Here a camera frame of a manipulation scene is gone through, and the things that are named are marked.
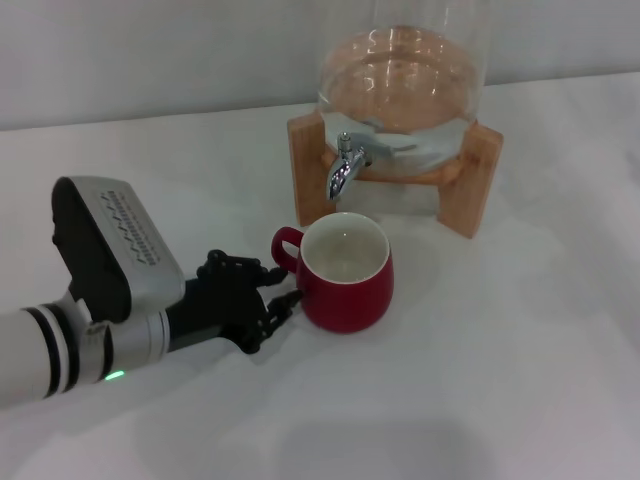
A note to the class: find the chrome faucet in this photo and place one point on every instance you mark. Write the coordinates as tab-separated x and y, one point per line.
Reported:
342	172

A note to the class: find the wooden dispenser stand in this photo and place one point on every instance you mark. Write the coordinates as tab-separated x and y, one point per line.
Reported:
306	170

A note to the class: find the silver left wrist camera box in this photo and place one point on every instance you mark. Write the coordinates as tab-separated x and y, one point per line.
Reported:
130	240

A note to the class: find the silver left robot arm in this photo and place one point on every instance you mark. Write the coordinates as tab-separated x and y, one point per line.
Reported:
60	350

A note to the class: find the red ceramic cup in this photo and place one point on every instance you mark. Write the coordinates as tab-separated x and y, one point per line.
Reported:
350	305

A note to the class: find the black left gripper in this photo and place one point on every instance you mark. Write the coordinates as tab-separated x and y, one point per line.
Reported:
220	305

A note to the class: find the glass water dispenser jar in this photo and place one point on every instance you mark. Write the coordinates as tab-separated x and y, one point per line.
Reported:
400	90

